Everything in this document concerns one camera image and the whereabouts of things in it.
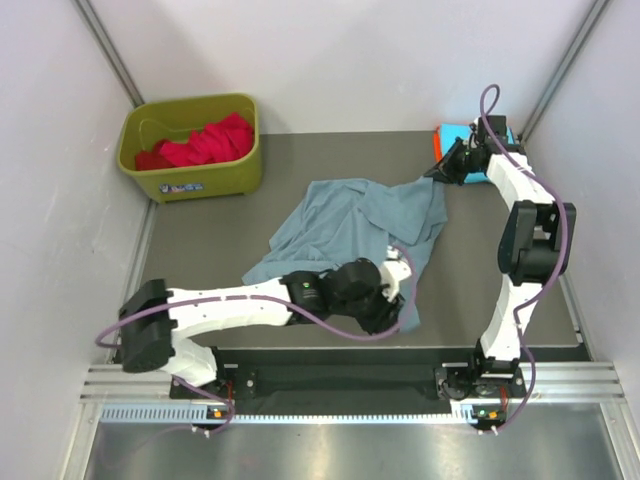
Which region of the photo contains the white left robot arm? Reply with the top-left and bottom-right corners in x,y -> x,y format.
119,247 -> 413,397

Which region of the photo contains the aluminium corner post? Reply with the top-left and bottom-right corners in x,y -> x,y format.
71,0 -> 145,108
518,0 -> 612,143

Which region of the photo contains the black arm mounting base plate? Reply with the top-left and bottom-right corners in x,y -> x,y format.
200,348 -> 526,400

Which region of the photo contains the olive green plastic bin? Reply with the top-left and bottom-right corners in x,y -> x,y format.
117,93 -> 262,203

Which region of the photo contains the grey-blue t-shirt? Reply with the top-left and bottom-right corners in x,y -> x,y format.
242,175 -> 449,335

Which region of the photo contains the aluminium left corner post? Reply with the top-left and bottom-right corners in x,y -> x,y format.
71,0 -> 145,108

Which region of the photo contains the aluminium front frame rail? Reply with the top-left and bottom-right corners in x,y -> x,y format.
80,362 -> 625,403

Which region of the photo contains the folded orange t-shirt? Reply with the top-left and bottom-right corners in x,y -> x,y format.
433,127 -> 442,162

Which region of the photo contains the red t-shirt in bin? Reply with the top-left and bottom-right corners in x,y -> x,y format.
135,112 -> 255,171

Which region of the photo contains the aluminium right corner post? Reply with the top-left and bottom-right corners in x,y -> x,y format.
518,0 -> 612,143

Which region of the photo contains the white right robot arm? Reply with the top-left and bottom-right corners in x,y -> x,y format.
426,115 -> 577,401

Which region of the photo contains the folded cyan t-shirt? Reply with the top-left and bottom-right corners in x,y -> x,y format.
438,124 -> 488,184

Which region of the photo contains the slotted grey cable duct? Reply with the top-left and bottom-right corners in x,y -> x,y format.
100,403 -> 503,425

